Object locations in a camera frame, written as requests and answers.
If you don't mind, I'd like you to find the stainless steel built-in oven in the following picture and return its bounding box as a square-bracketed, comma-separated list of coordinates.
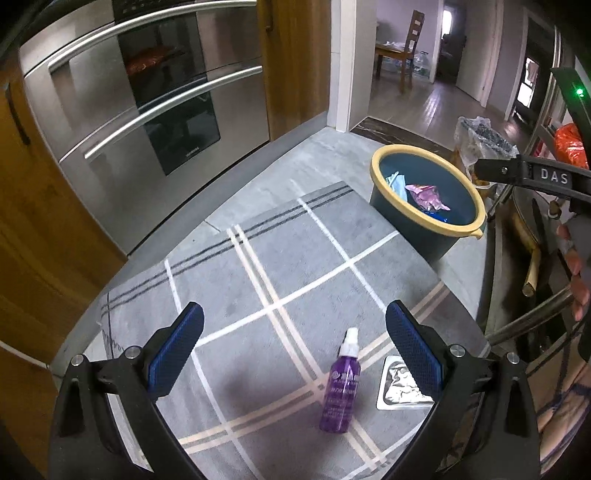
[18, 0, 271, 257]

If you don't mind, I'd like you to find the blue bucket with yellow rim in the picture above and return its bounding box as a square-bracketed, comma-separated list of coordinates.
[369, 144, 488, 261]

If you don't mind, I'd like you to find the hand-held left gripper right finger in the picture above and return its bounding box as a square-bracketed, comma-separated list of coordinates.
[385, 299, 541, 480]

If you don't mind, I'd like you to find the pink patterned cloth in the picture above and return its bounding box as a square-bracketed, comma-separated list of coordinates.
[538, 364, 591, 469]

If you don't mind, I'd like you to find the clear water jug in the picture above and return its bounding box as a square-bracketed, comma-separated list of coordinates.
[411, 52, 434, 77]

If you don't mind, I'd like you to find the grey plaid floor mat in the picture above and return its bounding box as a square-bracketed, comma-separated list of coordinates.
[99, 181, 490, 480]

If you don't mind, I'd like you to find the wooden side cabinet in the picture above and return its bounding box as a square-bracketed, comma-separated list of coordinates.
[0, 344, 61, 476]

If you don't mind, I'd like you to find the clear bag of groceries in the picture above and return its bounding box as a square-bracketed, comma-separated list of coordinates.
[455, 116, 520, 185]

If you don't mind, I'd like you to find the purple spray bottle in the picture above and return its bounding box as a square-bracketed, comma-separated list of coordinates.
[320, 327, 363, 435]

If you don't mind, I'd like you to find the person's right hand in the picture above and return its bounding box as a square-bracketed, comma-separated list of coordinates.
[556, 215, 591, 323]

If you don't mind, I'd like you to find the large wooden cabinet door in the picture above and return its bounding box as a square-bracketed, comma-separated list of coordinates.
[0, 60, 127, 365]

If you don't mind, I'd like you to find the orange plastic bag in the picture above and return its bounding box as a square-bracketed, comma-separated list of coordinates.
[554, 124, 591, 169]

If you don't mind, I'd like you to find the blue face mask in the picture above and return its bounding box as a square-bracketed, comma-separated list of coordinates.
[385, 172, 410, 202]

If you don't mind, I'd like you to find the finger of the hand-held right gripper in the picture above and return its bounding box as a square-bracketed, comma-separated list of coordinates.
[475, 157, 523, 185]

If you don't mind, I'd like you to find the wooden dining chair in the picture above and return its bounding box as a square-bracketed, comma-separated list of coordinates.
[397, 10, 426, 91]

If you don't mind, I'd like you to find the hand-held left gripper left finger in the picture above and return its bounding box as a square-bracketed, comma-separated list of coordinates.
[48, 301, 206, 480]

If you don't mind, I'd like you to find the narrow wooden cabinet door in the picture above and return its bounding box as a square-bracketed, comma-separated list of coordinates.
[256, 0, 331, 141]

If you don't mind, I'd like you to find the pink snack wrapper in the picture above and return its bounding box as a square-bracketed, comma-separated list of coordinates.
[405, 184, 451, 212]

